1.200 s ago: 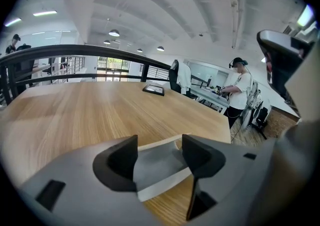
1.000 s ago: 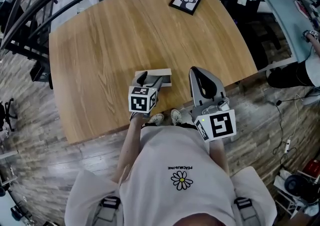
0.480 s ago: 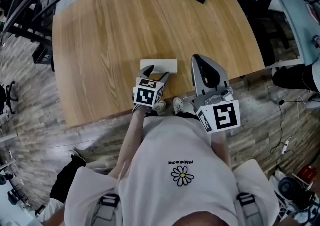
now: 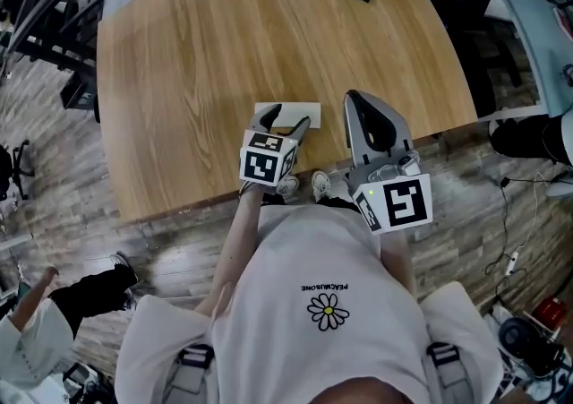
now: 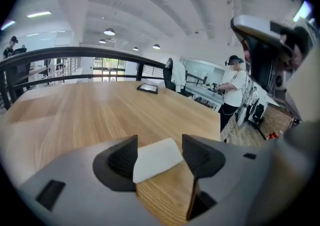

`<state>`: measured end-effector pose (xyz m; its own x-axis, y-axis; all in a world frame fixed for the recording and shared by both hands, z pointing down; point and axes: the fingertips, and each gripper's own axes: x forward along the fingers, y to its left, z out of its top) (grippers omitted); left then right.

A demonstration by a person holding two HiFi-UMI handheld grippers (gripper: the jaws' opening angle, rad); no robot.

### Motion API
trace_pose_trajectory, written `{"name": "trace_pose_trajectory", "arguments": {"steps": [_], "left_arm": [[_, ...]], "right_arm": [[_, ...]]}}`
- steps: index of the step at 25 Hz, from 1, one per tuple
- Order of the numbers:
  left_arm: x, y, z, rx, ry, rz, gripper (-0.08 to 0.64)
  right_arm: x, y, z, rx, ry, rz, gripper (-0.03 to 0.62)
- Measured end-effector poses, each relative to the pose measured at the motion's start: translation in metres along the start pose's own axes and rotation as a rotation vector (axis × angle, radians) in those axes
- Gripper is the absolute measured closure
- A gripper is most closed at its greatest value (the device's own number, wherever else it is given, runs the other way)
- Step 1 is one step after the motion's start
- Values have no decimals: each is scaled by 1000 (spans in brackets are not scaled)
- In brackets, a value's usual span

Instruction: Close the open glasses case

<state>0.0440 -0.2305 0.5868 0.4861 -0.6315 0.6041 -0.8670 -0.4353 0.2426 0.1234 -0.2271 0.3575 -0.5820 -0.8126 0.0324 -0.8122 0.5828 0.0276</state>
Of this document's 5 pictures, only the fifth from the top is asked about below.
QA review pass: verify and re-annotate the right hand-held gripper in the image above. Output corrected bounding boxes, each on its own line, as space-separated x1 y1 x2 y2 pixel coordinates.
230 15 320 121

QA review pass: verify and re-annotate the black office chair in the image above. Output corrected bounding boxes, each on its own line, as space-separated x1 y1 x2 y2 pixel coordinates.
163 57 188 96
251 103 266 123

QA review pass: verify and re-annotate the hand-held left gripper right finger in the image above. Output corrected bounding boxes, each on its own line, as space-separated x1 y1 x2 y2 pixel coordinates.
181 134 266 226

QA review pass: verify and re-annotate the white cloth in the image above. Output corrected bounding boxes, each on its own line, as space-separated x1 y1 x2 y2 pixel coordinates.
171 60 187 93

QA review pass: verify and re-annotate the white table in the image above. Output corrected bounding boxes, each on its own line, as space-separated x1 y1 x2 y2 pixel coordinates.
185 82 225 112

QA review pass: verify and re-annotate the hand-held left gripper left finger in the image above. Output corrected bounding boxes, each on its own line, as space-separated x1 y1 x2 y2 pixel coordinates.
17 134 161 226

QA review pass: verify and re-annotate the long ceiling light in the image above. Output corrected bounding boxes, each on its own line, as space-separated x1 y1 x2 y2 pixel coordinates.
26 10 52 19
0 19 16 31
292 0 313 23

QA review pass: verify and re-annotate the white card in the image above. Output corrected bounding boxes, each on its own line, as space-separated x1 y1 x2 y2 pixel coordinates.
132 137 185 184

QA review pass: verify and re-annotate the black metal railing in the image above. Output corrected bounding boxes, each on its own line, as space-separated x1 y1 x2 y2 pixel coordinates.
0 46 166 111

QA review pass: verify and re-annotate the black framed tablet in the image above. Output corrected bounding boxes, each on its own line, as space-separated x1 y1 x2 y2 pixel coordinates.
136 82 159 95

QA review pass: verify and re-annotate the glass entrance door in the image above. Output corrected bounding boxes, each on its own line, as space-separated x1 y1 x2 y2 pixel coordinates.
92 57 127 82

